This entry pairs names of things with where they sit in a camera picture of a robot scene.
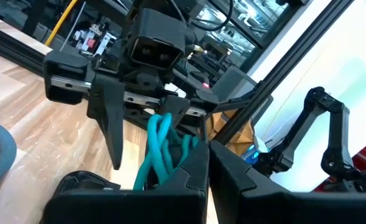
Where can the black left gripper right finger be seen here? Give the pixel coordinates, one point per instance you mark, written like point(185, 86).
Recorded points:
point(263, 208)

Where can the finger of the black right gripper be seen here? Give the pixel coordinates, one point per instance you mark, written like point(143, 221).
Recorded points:
point(176, 105)
point(108, 109)

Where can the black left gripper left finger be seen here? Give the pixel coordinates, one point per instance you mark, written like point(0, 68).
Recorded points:
point(123, 205)

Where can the brown cardboard box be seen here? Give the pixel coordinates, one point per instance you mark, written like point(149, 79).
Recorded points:
point(232, 130)

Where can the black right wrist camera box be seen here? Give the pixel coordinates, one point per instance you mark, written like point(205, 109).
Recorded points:
point(158, 31)

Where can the grey duct tape roll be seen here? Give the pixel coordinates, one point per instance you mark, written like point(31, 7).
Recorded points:
point(5, 152)

